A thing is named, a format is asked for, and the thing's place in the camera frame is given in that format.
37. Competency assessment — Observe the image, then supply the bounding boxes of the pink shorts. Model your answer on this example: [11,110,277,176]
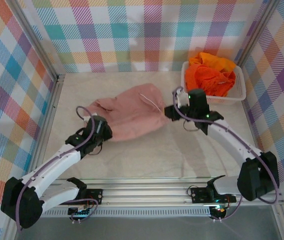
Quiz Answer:
[85,83,169,143]

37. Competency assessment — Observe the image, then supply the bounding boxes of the red-orange shorts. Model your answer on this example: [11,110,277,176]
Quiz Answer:
[184,63,237,97]

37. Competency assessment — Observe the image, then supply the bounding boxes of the light orange shorts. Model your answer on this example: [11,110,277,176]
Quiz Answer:
[188,51,237,73]

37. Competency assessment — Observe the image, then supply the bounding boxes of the white plastic basket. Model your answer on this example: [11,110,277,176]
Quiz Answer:
[181,61,247,103]

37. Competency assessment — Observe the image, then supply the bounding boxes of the small electronics board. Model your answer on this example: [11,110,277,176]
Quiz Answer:
[68,206,92,218]
[210,204,229,216]

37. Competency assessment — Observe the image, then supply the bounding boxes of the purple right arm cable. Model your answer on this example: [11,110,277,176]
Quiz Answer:
[172,86,282,223]

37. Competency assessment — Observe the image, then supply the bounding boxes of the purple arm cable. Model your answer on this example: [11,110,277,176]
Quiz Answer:
[16,106,100,232]
[172,86,282,223]

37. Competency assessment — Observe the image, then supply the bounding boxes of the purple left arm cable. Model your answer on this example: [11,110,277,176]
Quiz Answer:
[16,106,100,232]

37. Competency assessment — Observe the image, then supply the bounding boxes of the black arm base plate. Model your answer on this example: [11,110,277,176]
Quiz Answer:
[191,187,237,204]
[84,188,104,205]

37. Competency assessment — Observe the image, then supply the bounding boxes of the long aluminium base rail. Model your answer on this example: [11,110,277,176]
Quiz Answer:
[41,177,282,207]

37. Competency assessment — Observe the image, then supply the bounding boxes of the slotted grey cable duct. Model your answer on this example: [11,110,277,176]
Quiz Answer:
[41,208,211,218]

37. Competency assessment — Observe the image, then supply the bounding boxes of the aluminium frame post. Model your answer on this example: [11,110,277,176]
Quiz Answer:
[235,0,282,66]
[11,0,66,80]

